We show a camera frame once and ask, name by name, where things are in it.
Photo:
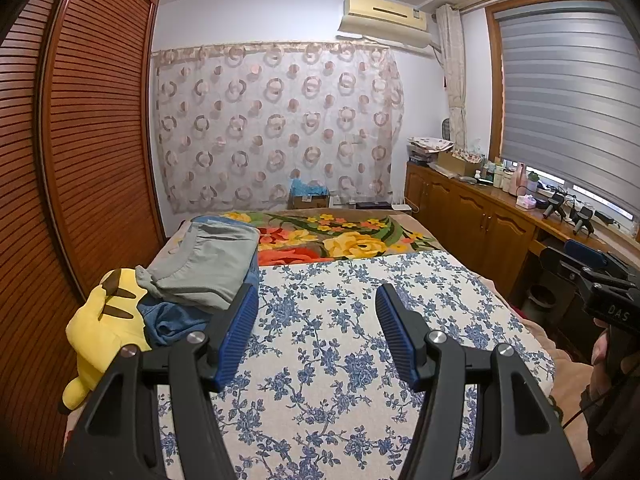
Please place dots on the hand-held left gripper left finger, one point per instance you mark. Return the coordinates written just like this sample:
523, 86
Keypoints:
240, 330

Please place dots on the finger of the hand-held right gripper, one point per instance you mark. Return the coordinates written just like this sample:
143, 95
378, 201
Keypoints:
560, 262
587, 252

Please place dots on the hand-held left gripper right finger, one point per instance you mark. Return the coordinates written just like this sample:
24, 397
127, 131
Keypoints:
400, 340

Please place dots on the grey pants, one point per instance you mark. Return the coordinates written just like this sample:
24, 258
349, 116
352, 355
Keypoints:
210, 260

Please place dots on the person's right hand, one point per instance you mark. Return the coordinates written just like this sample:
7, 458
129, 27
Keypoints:
598, 352

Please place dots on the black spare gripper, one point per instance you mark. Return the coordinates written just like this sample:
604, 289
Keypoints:
582, 217
552, 206

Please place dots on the dark waste bin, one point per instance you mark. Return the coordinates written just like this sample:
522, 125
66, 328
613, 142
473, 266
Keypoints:
542, 297

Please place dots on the pink tissue box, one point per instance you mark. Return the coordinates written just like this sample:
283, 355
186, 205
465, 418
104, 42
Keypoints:
526, 201

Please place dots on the folded blue jeans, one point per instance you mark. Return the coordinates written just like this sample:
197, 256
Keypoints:
165, 322

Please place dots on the blue floral bed sheet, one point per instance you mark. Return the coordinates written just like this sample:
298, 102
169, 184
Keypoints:
325, 360

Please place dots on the group of toiletry bottles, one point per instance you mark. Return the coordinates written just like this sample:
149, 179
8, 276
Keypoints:
520, 177

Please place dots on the wooden cabinet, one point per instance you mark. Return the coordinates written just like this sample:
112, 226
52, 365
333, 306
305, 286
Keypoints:
465, 210

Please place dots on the person's dark clothing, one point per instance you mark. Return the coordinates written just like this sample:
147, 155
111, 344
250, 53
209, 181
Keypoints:
615, 440

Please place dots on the small white flat box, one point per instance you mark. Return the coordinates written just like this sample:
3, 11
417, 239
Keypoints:
400, 206

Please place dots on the yellow plush toy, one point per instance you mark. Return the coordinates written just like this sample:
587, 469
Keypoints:
105, 330

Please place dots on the dark flat box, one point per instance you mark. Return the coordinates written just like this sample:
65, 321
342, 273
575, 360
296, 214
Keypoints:
372, 205

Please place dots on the cardboard box with blue bag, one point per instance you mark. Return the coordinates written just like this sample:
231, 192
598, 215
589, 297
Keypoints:
307, 192

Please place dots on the grey window blind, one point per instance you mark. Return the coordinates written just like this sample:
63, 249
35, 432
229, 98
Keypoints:
565, 100

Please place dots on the stack of printed papers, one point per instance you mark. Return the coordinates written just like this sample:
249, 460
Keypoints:
430, 144

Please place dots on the circle print sheer curtain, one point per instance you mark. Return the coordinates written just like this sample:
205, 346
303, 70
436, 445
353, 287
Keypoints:
275, 125

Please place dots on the beige lace curtain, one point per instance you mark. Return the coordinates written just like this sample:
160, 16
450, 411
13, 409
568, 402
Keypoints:
452, 75

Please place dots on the white air conditioner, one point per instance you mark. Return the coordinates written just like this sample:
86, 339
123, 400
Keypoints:
380, 12

